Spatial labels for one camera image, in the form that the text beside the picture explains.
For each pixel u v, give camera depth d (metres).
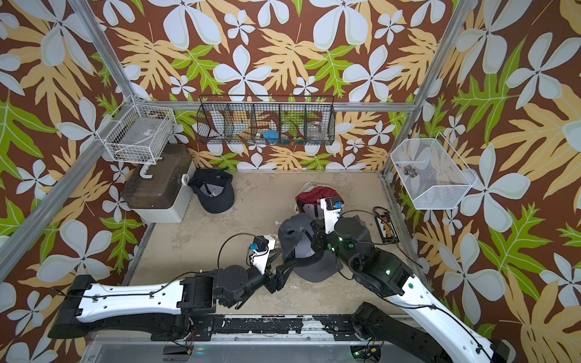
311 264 0.73
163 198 0.88
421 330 0.52
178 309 0.47
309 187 1.01
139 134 0.85
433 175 0.83
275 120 0.97
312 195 0.99
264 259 0.54
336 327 0.74
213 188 1.11
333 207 0.54
